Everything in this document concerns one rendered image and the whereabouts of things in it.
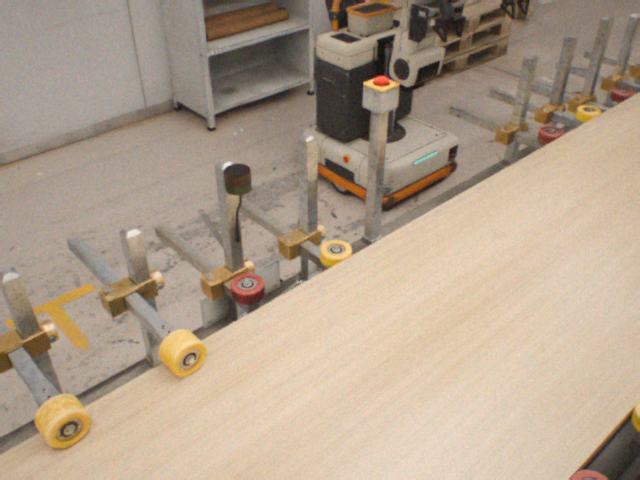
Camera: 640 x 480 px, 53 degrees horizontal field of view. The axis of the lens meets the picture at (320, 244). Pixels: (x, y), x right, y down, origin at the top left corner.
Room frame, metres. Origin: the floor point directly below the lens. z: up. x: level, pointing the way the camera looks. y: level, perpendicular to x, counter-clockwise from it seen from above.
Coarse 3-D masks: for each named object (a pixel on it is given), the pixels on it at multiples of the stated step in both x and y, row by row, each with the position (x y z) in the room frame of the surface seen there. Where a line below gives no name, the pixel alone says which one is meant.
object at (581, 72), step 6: (576, 66) 2.73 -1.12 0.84; (570, 72) 2.72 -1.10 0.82; (576, 72) 2.70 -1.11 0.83; (582, 72) 2.68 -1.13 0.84; (600, 78) 2.62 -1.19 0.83; (618, 84) 2.56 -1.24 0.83; (624, 84) 2.54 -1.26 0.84; (630, 84) 2.53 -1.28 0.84; (636, 84) 2.53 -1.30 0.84; (636, 90) 2.50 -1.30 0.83
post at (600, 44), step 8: (608, 16) 2.45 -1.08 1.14; (600, 24) 2.45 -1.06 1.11; (608, 24) 2.43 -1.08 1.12; (600, 32) 2.44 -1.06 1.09; (608, 32) 2.44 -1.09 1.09; (600, 40) 2.44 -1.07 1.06; (600, 48) 2.43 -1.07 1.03; (592, 56) 2.45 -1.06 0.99; (600, 56) 2.43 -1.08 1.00; (592, 64) 2.44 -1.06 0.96; (600, 64) 2.44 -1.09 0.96; (592, 72) 2.43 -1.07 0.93; (584, 80) 2.45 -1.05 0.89; (592, 80) 2.43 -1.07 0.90; (584, 88) 2.44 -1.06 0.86; (592, 88) 2.43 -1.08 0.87
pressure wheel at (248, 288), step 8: (232, 280) 1.17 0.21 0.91; (240, 280) 1.18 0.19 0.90; (248, 280) 1.17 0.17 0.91; (256, 280) 1.18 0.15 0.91; (232, 288) 1.15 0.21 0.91; (240, 288) 1.14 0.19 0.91; (248, 288) 1.15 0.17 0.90; (256, 288) 1.14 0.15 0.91; (264, 288) 1.17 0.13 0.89; (232, 296) 1.14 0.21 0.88; (240, 296) 1.13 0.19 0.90; (248, 296) 1.12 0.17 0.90; (256, 296) 1.13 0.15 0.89
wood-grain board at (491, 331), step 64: (576, 128) 2.00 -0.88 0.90; (512, 192) 1.59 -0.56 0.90; (576, 192) 1.59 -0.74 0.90; (384, 256) 1.28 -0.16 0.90; (448, 256) 1.28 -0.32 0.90; (512, 256) 1.28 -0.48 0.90; (576, 256) 1.28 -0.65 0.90; (256, 320) 1.04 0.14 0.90; (320, 320) 1.04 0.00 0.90; (384, 320) 1.04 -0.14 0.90; (448, 320) 1.05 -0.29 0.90; (512, 320) 1.05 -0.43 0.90; (576, 320) 1.05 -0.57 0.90; (128, 384) 0.86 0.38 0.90; (192, 384) 0.86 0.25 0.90; (256, 384) 0.86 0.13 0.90; (320, 384) 0.86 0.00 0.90; (384, 384) 0.86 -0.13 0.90; (448, 384) 0.86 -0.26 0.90; (512, 384) 0.86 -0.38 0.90; (576, 384) 0.86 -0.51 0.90; (64, 448) 0.71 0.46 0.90; (128, 448) 0.71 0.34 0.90; (192, 448) 0.71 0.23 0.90; (256, 448) 0.71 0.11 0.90; (320, 448) 0.71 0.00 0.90; (384, 448) 0.71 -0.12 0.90; (448, 448) 0.71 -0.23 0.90; (512, 448) 0.71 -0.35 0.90; (576, 448) 0.71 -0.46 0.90
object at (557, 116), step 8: (488, 96) 2.44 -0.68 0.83; (496, 96) 2.41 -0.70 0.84; (504, 96) 2.38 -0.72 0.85; (512, 96) 2.37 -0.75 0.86; (512, 104) 2.35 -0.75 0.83; (536, 104) 2.30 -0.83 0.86; (560, 112) 2.23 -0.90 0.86; (552, 120) 2.22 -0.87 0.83; (560, 120) 2.20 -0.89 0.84; (568, 120) 2.18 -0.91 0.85; (576, 120) 2.16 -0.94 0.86
